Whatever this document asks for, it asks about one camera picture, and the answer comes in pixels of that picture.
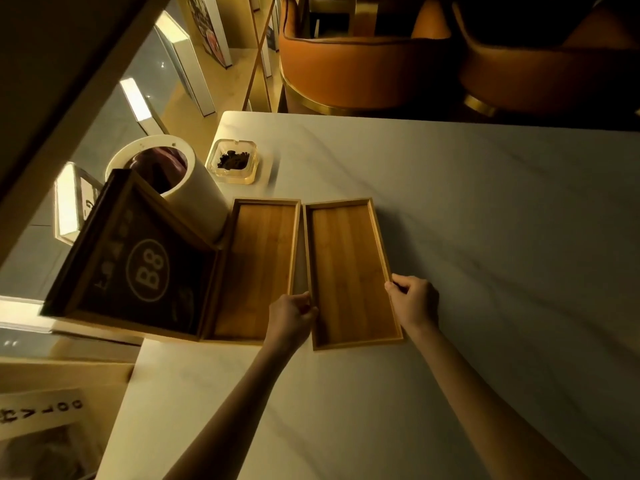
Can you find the person's left hand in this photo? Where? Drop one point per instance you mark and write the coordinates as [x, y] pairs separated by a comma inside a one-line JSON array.
[[287, 320]]

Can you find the person's right hand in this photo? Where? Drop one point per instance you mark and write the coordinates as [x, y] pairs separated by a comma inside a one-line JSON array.
[[416, 303]]

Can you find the person's left fingers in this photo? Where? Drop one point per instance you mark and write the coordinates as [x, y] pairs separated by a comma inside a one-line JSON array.
[[307, 302]]

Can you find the person's right thumb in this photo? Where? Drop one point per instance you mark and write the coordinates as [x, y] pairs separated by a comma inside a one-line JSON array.
[[393, 290]]

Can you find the wooden tray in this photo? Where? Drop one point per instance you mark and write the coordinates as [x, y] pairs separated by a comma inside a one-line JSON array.
[[350, 274]]

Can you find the person's right forearm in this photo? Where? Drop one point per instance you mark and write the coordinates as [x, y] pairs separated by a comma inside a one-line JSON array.
[[485, 409]]

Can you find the person's left forearm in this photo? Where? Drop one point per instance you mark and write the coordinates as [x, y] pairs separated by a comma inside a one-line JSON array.
[[235, 414]]

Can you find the wooden box with open lid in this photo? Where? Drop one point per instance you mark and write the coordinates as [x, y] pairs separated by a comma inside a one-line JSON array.
[[165, 274]]

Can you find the white cylindrical bin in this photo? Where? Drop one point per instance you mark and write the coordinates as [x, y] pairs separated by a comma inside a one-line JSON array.
[[195, 194]]

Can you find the clear glass ashtray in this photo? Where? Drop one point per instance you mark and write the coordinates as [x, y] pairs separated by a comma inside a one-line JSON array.
[[233, 161]]

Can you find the dark ash in ashtray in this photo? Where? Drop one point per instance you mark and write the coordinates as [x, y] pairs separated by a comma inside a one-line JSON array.
[[233, 159]]

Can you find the orange leather chair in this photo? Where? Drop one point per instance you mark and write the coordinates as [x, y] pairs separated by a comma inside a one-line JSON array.
[[550, 64], [360, 59]]

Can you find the white paper sign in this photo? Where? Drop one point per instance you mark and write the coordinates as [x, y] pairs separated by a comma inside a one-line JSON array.
[[40, 412]]

